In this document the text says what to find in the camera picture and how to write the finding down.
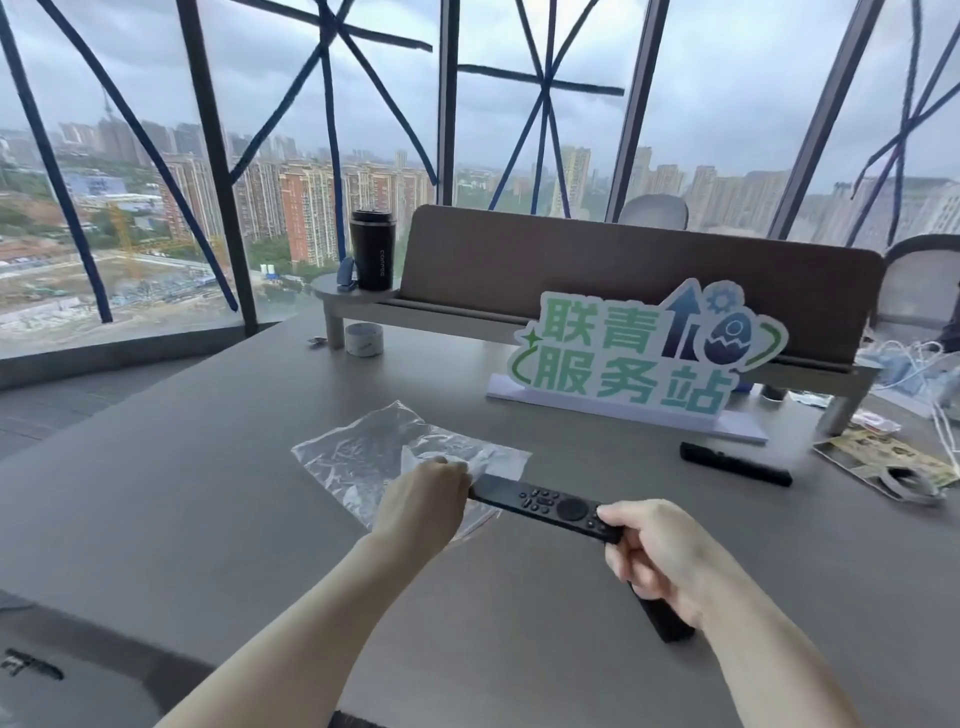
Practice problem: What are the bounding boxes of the person's right hand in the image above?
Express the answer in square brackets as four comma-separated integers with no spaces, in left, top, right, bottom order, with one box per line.
[596,499,741,632]

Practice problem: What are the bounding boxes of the clear plastic bag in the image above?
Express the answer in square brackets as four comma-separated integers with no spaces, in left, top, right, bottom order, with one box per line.
[290,400,533,543]

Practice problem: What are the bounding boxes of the brown desk divider panel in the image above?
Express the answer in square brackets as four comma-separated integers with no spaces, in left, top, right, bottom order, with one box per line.
[393,204,887,370]

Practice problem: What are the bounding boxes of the grey mesh office chair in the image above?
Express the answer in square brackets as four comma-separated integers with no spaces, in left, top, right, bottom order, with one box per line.
[873,234,960,348]

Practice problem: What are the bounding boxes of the printed yellow booklet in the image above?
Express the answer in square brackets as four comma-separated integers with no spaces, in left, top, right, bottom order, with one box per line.
[813,429,960,501]

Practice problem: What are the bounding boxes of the person's left hand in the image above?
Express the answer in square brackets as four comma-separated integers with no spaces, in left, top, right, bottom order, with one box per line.
[372,457,474,558]

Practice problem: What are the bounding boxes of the slim black remote control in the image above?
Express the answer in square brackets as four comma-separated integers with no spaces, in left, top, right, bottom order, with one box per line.
[679,441,794,488]

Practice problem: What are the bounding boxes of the small printed packet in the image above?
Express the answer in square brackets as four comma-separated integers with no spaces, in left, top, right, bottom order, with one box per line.
[850,410,903,438]

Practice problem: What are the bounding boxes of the dark window frame post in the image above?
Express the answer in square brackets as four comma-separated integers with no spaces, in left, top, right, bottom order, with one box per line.
[436,0,461,208]
[765,0,887,242]
[603,0,672,224]
[175,0,261,337]

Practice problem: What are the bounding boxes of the white sign base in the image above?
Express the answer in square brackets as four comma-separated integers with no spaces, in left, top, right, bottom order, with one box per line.
[485,374,771,445]

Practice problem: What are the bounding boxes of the person's left forearm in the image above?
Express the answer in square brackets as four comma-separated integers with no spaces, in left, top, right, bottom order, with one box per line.
[153,528,436,728]

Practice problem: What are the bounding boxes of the white tape roll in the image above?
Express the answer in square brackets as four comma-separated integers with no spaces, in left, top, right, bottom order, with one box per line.
[344,322,386,359]

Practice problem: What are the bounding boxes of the green and white cutout sign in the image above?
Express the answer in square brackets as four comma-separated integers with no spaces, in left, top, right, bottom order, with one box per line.
[506,278,789,418]

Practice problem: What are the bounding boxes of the person's right forearm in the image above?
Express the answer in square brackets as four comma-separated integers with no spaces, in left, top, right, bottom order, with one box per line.
[697,558,865,728]

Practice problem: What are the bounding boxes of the black travel tumbler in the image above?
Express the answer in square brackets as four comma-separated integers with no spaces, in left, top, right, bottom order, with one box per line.
[348,210,398,293]

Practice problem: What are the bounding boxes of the black remote control with buttons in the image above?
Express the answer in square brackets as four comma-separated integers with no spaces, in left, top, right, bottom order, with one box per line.
[468,473,625,546]

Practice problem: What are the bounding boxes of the white cables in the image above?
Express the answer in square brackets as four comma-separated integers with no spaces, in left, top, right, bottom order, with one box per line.
[861,339,960,475]

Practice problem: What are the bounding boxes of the grey tape ring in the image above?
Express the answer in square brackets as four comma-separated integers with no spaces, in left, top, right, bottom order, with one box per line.
[880,465,948,507]

